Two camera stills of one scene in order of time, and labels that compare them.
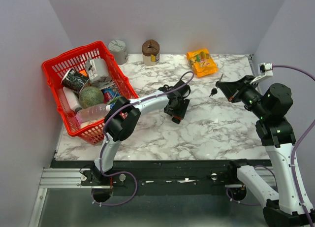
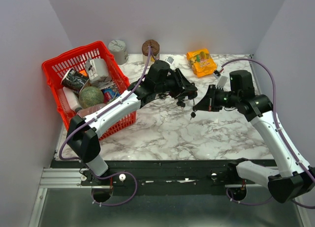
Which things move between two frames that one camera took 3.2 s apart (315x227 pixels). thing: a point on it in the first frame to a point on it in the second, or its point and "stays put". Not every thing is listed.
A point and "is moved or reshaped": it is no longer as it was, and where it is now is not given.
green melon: [90, 96] stays put
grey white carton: [97, 71] stays put
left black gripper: [181, 112] to [179, 89]
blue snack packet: [109, 94] stays put
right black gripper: [230, 88] to [206, 103]
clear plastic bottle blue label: [93, 112] stays put
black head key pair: [213, 91] is moved or reshaped
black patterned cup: [74, 80] stays put
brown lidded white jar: [150, 51] stays put
